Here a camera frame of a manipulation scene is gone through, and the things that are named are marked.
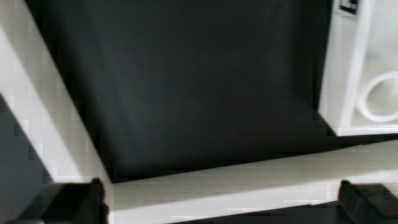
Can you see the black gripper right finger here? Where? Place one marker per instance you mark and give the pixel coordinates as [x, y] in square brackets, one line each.
[366, 204]

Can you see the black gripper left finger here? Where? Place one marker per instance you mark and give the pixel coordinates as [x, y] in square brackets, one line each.
[68, 204]

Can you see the white square tabletop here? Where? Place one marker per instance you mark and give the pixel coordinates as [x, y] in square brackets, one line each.
[359, 85]

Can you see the white U-shaped obstacle fence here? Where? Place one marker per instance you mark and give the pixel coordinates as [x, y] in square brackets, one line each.
[224, 191]

